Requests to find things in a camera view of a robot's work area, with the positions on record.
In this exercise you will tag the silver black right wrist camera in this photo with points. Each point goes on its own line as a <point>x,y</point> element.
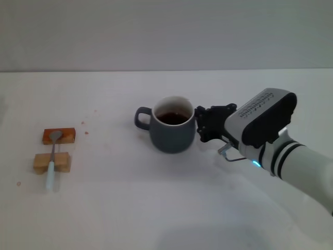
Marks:
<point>260,109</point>

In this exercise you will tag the dark grey ceramic cup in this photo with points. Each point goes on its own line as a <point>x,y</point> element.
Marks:
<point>171,138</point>

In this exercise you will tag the light wooden block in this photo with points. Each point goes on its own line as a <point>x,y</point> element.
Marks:
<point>62,161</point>

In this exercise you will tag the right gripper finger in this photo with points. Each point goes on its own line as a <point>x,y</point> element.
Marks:
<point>200,112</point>
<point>203,131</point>

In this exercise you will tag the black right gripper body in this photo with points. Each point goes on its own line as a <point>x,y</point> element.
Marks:
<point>218,122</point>

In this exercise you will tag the dark stained wooden block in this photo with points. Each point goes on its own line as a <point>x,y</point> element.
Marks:
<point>68,135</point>

